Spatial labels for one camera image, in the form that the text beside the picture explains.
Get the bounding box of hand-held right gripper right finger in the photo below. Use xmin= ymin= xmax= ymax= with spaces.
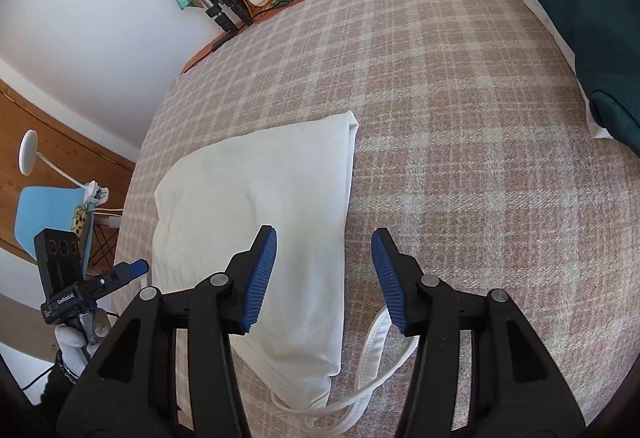
xmin=371 ymin=228 xmax=587 ymax=438

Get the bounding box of person's left hand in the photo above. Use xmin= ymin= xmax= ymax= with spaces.
xmin=54 ymin=305 xmax=113 ymax=381

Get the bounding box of white camisole top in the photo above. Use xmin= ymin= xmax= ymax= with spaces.
xmin=151 ymin=112 xmax=421 ymax=436

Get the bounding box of person's left forearm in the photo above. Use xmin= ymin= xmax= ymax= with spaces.
xmin=42 ymin=353 xmax=82 ymax=419

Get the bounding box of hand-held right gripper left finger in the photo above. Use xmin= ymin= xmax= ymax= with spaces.
xmin=56 ymin=224 xmax=278 ymax=438

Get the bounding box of white clip desk lamp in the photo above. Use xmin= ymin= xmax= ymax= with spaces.
xmin=18 ymin=130 xmax=112 ymax=209

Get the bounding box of dark green pillow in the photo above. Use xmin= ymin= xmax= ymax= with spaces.
xmin=501 ymin=0 xmax=640 ymax=156

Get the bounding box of light blue chair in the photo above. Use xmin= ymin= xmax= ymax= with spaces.
xmin=15 ymin=186 xmax=121 ymax=279

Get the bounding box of white lamp cable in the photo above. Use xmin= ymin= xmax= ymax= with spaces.
xmin=92 ymin=207 xmax=123 ymax=229

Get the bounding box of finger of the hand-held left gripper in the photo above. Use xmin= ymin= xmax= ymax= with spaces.
xmin=97 ymin=259 xmax=150 ymax=293

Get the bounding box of leopard print cloth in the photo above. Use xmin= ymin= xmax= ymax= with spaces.
xmin=71 ymin=205 xmax=92 ymax=239

